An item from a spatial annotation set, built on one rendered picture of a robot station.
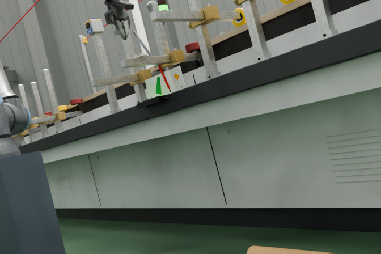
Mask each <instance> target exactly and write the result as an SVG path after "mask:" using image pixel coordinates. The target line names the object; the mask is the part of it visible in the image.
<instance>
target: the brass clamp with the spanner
mask: <svg viewBox="0 0 381 254"><path fill-rule="evenodd" d="M167 55H170V59H171V62H169V63H165V64H160V67H161V69H163V68H165V67H167V66H174V65H177V64H179V63H181V62H183V61H185V59H184V55H183V50H174V51H172V52H170V53H168V54H165V55H164V56H167Z"/></svg>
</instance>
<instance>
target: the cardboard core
mask: <svg viewBox="0 0 381 254"><path fill-rule="evenodd" d="M247 254H334V253H329V252H317V251H305V250H298V249H286V248H273V247H261V246H254V245H253V246H251V247H250V248H249V249H248V251H247Z"/></svg>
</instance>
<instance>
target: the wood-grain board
mask: <svg viewBox="0 0 381 254"><path fill-rule="evenodd" d="M308 3H311V0H296V1H293V2H291V3H289V4H286V5H284V6H282V7H280V8H278V9H276V10H274V11H271V12H269V13H267V14H265V15H263V16H261V17H260V21H261V24H263V23H266V22H268V21H270V20H272V19H275V18H277V17H279V16H281V15H283V14H286V13H288V12H291V11H293V10H295V9H297V8H299V7H302V6H304V5H306V4H308ZM247 30H248V26H247V23H246V24H244V25H241V26H239V27H237V28H234V29H232V30H230V31H228V32H226V33H224V34H222V35H219V36H217V37H215V38H213V39H211V40H210V41H211V45H212V46H213V45H216V44H218V43H221V42H223V41H225V40H227V39H229V38H232V37H234V36H236V35H238V34H240V33H243V32H245V31H247ZM148 69H150V71H151V72H155V71H157V70H159V68H158V67H155V66H152V67H150V68H148ZM125 84H128V83H120V84H114V88H115V89H116V88H119V87H121V86H123V85H125ZM105 93H106V90H105V89H103V90H100V91H98V92H96V93H94V94H92V95H90V96H88V97H85V98H83V99H82V103H85V102H87V101H89V100H91V99H94V98H96V97H98V96H100V95H103V94H105ZM82 103H81V104H82ZM79 105H80V104H79ZM74 107H76V106H75V105H71V104H70V105H68V106H67V110H69V109H71V108H74ZM67 110H66V111H67Z"/></svg>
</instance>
